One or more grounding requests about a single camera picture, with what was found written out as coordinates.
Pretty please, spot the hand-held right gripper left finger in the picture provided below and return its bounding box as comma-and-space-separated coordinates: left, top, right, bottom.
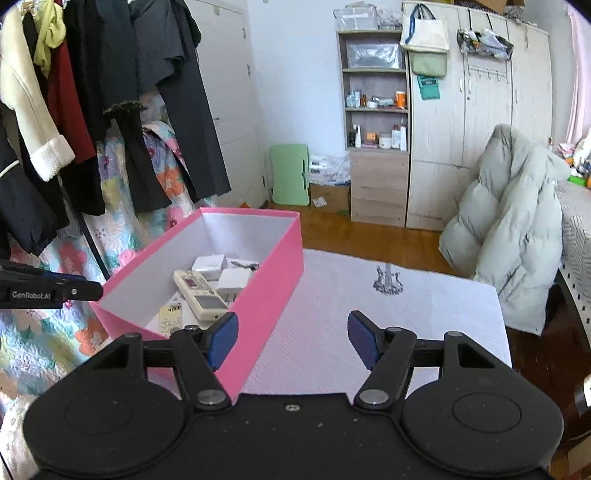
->
83, 311, 239, 411

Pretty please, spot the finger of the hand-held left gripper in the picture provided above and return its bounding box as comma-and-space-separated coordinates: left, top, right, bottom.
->
46, 272, 105, 302

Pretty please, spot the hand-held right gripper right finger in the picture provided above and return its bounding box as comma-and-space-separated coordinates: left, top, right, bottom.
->
347, 310, 507, 411

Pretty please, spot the off-white remote control with buttons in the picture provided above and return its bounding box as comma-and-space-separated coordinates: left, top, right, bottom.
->
174, 270, 230, 321

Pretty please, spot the cream remote control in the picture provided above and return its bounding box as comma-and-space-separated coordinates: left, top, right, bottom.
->
158, 299, 184, 336

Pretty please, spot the white power adapter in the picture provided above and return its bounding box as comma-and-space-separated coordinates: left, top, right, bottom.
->
216, 268, 253, 302

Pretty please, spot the pink cardboard box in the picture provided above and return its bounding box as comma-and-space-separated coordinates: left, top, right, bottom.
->
89, 208, 304, 400

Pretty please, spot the small white box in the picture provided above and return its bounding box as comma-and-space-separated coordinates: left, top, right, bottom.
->
191, 255, 228, 281

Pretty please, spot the floral quilt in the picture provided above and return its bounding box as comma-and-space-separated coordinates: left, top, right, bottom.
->
0, 122, 218, 398

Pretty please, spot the black jacket with white piping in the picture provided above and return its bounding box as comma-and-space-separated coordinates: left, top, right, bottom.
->
0, 106, 70, 259

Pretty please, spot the black sleeve with ruffled cuff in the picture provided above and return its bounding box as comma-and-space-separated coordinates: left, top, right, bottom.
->
102, 99, 172, 215

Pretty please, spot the cardboard box with green print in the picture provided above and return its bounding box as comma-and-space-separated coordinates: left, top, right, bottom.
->
309, 182, 352, 214

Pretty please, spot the wooden shelf unit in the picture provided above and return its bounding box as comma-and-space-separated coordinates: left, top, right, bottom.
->
336, 30, 411, 227

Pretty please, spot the white tissue package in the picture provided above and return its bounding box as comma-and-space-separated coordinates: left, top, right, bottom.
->
308, 154, 352, 185

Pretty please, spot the red hanging garment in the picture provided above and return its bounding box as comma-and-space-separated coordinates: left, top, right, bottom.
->
46, 46, 99, 164

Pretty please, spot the green folding table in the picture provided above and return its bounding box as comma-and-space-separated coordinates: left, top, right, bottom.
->
268, 144, 310, 206

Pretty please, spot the grey-green puffer jacket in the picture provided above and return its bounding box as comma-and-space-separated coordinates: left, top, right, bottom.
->
438, 124, 571, 337

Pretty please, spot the cream coat with fleece cuff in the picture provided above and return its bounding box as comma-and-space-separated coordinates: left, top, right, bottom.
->
0, 4, 76, 182

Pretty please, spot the dark grey hanging shirt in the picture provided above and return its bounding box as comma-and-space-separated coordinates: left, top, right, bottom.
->
97, 0, 232, 204

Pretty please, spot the black hanging garment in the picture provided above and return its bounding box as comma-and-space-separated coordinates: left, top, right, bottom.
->
62, 0, 139, 144

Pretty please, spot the geometric patterned tablecloth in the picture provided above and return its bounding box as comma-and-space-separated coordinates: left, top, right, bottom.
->
554, 180, 591, 301

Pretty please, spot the white door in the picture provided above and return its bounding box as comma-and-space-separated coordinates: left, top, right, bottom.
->
185, 0, 269, 208

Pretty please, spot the light wooden wardrobe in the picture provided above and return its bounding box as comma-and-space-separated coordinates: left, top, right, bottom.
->
402, 0, 555, 232

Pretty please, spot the teal hanging pouch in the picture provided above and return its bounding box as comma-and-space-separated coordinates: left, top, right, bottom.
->
417, 75, 441, 101

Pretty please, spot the yellow-green cloth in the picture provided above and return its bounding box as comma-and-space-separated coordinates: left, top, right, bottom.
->
33, 0, 68, 77

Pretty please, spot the green hanging pouch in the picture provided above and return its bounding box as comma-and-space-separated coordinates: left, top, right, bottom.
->
411, 52, 448, 77

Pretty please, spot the clear zip storage bag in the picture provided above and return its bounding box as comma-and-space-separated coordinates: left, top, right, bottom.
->
345, 42, 402, 70

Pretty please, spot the white tote bag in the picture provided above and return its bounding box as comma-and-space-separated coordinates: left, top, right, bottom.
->
399, 4, 451, 54

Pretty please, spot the clear storage box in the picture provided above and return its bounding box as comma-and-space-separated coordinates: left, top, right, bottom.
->
332, 6, 382, 32

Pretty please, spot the pink curtain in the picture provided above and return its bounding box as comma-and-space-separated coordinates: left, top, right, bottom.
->
566, 9, 591, 144

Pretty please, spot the brown cardboard box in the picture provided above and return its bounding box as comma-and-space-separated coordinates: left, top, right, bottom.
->
455, 0, 525, 14

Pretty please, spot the over-door wire rack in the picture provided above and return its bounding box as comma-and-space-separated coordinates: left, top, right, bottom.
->
457, 28, 515, 81

